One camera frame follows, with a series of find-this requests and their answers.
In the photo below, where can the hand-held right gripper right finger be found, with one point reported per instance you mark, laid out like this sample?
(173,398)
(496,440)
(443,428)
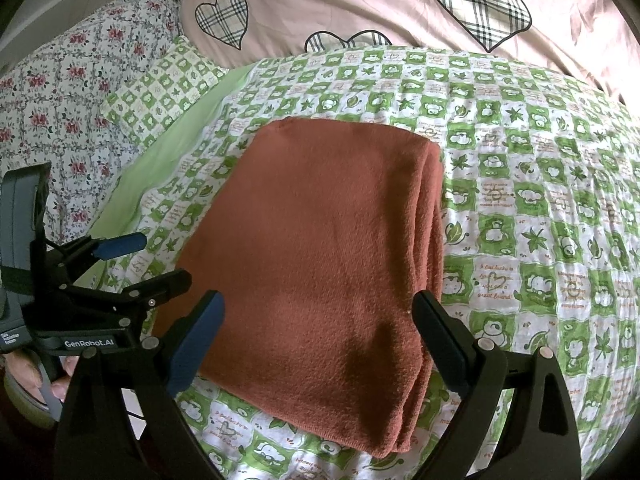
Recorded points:
(445,345)

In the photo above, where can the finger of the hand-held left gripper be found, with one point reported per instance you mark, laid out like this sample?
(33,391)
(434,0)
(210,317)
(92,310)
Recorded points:
(165,282)
(120,246)

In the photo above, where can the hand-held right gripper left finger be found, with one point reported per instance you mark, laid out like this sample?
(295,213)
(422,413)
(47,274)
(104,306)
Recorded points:
(195,345)

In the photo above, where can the rust brown small garment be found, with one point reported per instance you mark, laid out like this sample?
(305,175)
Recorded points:
(310,260)

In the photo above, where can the person's left forearm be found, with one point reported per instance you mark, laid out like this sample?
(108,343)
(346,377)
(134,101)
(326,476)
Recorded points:
(25,402)

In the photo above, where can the person's left hand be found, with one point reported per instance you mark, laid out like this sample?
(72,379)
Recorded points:
(22,372)

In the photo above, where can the green checked printed blanket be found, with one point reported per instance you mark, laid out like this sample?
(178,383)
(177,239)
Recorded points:
(525,185)

